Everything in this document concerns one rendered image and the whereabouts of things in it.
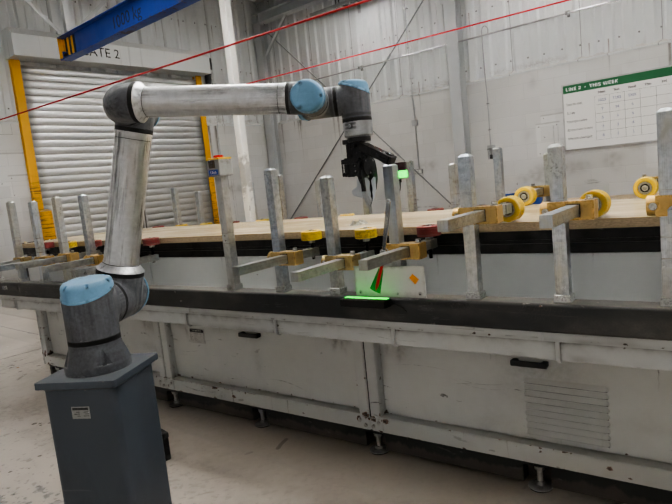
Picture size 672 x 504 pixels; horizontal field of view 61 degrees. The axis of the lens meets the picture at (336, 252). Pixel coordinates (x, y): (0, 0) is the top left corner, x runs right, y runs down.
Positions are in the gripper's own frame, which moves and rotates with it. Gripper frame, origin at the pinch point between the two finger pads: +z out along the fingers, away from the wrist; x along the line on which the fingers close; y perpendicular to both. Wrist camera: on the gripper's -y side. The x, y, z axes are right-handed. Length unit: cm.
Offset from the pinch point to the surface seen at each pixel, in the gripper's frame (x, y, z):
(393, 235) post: -6.1, -3.2, 11.2
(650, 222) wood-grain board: -27, -72, 12
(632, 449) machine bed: -32, -64, 82
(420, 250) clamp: -6.1, -12.2, 16.1
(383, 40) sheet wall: -757, 424, -245
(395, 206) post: -6.1, -4.9, 2.1
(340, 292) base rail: -5.9, 19.5, 30.1
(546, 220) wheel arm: 19, -57, 6
